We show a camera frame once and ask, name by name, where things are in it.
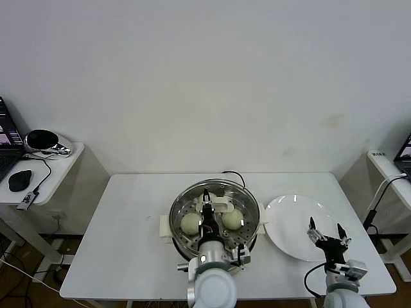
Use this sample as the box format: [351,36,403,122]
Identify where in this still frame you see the white side table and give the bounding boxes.
[338,149,411,283]
[0,141,110,267]

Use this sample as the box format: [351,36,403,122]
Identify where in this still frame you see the white camera cable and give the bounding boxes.
[0,258,97,304]

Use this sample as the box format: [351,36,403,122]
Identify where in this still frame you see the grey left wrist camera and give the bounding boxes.
[231,245,251,267]

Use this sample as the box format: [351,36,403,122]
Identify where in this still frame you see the black USB hub cable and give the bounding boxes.
[21,153,52,193]

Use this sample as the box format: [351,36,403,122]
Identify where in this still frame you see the black cooker power cable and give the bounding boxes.
[221,171,247,189]

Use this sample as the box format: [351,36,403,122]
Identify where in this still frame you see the white laptop cable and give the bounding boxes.
[365,173,407,222]

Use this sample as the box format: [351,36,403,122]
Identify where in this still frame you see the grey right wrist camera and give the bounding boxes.
[343,259,367,282]

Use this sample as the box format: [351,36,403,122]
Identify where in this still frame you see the white electric cooker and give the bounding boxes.
[159,205,269,280]

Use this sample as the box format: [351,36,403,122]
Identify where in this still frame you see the black floor cables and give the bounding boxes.
[0,250,65,308]

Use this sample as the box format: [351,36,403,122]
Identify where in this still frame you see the round glass pot lid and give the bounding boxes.
[169,178,260,259]

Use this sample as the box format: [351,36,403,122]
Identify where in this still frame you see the shiny chrome headset device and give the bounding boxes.
[24,128,72,158]

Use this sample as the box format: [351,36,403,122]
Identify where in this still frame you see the black open laptop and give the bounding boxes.
[393,131,411,185]
[0,95,26,182]

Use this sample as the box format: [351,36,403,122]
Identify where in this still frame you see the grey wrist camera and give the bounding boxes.
[343,259,367,282]
[231,245,251,267]

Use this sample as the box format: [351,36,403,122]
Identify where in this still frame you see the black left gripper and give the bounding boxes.
[199,188,223,241]

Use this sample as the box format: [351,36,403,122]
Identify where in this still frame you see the black computer mouse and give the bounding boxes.
[7,169,33,193]

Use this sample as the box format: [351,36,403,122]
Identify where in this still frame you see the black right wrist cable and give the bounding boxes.
[304,262,329,298]

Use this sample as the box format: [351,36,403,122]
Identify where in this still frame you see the stainless steel steamer basket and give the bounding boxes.
[169,181,260,259]

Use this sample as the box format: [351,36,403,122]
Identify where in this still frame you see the black cable with adapter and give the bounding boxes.
[362,176,406,237]

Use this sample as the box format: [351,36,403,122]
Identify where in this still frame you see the white round plate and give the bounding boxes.
[263,194,341,261]

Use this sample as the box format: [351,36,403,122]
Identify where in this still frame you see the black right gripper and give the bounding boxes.
[307,216,353,267]

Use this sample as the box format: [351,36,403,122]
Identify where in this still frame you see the grey USB hub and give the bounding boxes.
[16,189,40,211]

